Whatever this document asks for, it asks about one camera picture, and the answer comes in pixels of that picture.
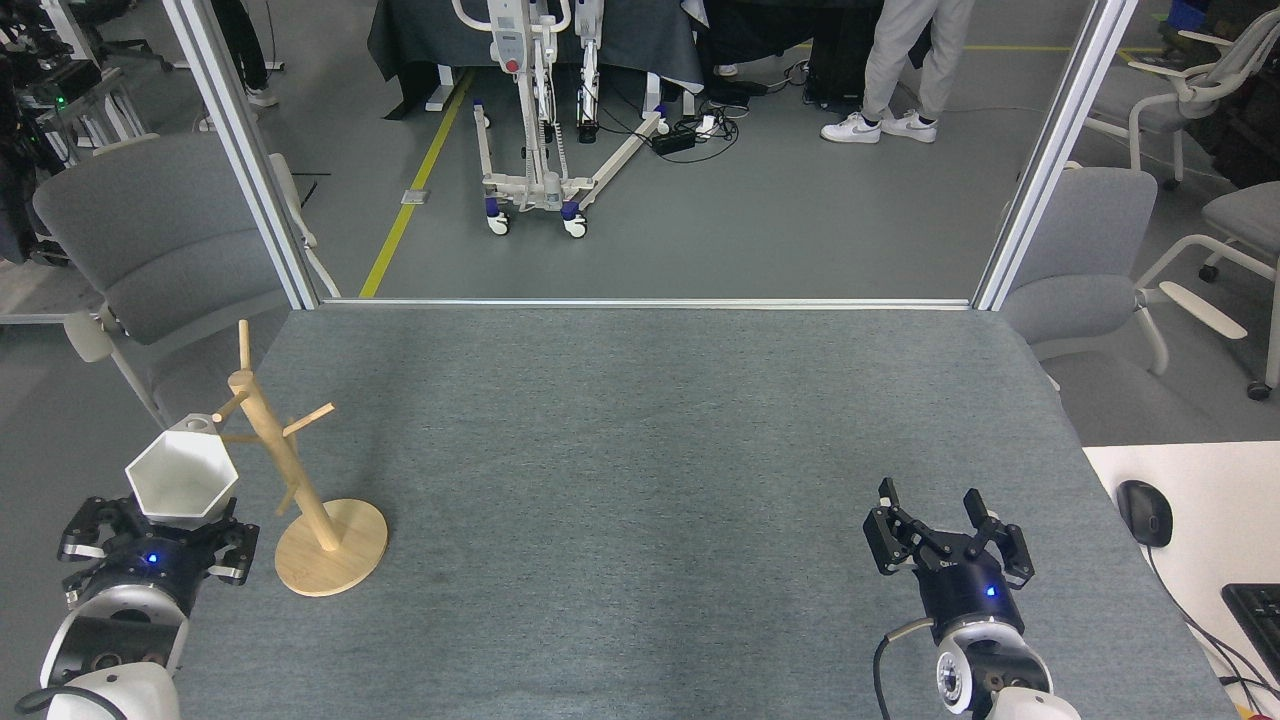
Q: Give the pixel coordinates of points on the yellow floor tape line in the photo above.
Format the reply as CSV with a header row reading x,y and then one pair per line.
x,y
405,215

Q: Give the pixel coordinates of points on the dark cloth covered table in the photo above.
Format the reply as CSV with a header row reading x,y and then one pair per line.
x,y
450,35

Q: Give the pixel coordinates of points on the white wheeled stand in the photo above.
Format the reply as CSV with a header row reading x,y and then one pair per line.
x,y
545,185

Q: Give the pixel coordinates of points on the wooden cup rack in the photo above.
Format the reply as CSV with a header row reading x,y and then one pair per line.
x,y
330,560

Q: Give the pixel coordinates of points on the white frame office chair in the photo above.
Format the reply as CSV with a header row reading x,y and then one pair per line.
x,y
1215,75

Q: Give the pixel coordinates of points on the silver frame rail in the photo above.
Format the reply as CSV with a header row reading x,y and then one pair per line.
x,y
650,303

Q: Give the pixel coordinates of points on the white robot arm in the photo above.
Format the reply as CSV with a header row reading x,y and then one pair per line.
x,y
115,640
1000,670

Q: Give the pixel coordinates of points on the blue box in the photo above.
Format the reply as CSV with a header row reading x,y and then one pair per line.
x,y
1187,13

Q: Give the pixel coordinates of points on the black keyboard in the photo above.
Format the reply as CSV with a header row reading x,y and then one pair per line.
x,y
1260,620

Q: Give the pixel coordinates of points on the white hexagonal cup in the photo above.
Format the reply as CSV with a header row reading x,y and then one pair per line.
x,y
180,480

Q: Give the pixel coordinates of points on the white desk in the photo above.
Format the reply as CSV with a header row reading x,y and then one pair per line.
x,y
1220,500

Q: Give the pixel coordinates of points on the black computer mouse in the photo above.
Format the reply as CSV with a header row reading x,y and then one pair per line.
x,y
1145,512

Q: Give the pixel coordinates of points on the silver frame post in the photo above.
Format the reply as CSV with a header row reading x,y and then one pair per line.
x,y
240,150
1050,150

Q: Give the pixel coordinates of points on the black power adapter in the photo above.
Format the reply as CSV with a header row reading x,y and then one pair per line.
x,y
675,141

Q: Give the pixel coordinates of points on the person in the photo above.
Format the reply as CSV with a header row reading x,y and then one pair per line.
x,y
900,60
245,50

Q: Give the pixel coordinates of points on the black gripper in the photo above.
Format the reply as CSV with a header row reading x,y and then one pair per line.
x,y
965,590
150,560

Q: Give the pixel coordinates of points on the equipment rack with green light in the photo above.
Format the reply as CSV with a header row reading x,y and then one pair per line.
x,y
70,90

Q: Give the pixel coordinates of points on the metal floor plate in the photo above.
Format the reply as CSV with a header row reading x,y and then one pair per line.
x,y
415,197

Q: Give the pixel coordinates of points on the grey chair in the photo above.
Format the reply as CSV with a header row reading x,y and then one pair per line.
x,y
1250,215
170,250
1085,260

